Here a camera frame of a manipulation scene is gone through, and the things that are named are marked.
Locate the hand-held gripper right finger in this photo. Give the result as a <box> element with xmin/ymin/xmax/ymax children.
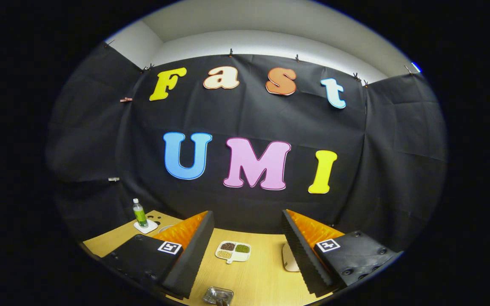
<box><xmin>281</xmin><ymin>209</ymin><xmax>399</xmax><ymax>298</ymax></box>

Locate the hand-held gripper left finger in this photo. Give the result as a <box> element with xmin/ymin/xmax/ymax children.
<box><xmin>100</xmin><ymin>210</ymin><xmax>215</xmax><ymax>300</ymax></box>

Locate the white toaster appliance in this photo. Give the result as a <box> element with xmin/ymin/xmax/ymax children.
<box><xmin>282</xmin><ymin>243</ymin><xmax>300</xmax><ymax>272</ymax></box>

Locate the white divided tray of beans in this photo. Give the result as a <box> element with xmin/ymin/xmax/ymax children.
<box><xmin>215</xmin><ymin>241</ymin><xmax>251</xmax><ymax>264</ymax></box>

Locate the white square coaster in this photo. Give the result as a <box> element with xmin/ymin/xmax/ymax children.
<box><xmin>133</xmin><ymin>220</ymin><xmax>159</xmax><ymax>235</ymax></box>

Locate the green label plastic bottle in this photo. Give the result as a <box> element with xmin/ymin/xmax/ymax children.
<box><xmin>133</xmin><ymin>198</ymin><xmax>148</xmax><ymax>228</ymax></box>

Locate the black backdrop cloth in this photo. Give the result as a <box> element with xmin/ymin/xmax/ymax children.
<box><xmin>45</xmin><ymin>42</ymin><xmax>447</xmax><ymax>255</ymax></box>

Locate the metal wire cutlery basket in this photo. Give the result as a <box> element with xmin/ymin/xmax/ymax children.
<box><xmin>203</xmin><ymin>286</ymin><xmax>234</xmax><ymax>306</ymax></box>

